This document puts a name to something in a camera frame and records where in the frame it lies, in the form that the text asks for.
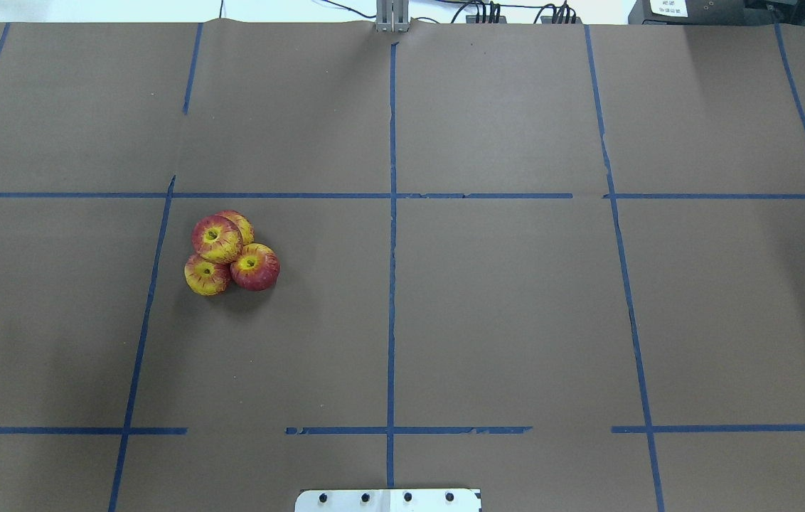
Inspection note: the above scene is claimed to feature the red yellow apple back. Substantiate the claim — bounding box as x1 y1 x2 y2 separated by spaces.
216 210 255 245

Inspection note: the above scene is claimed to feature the aluminium frame post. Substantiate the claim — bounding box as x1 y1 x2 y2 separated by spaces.
375 0 411 33

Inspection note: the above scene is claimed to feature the brown paper table cover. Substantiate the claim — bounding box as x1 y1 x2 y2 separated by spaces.
0 19 805 511

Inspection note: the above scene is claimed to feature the white pedestal base plate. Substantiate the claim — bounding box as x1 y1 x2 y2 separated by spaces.
293 487 483 511

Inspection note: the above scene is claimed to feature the red yellow apple front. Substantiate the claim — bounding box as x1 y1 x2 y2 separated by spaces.
230 242 280 292

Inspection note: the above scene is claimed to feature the red yellow apple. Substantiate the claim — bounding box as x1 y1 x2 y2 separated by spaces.
183 254 233 296
191 215 245 265
216 210 255 245
230 242 280 292

